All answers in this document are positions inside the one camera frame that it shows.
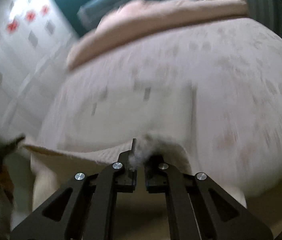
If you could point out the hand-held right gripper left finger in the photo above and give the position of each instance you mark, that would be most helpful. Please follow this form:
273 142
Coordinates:
127 180

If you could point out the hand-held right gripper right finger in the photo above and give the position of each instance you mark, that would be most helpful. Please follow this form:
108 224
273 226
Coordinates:
153 180

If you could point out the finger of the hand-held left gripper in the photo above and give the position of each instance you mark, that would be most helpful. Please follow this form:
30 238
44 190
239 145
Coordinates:
10 146

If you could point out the beige towel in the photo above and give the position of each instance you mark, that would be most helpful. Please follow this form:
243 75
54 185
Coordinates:
141 152

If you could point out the white panelled wardrobe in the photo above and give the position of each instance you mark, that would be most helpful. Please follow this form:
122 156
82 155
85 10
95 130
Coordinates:
18 62

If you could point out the floral fleece blanket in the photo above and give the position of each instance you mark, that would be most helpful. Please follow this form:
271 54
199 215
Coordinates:
230 92

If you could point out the red door sticker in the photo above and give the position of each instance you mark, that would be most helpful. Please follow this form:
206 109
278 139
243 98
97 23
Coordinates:
12 26
30 16

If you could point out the long tan pillow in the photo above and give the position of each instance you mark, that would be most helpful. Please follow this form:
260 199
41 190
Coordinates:
156 22

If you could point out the pale striped curtain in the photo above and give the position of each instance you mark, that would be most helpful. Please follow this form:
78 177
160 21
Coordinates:
263 0

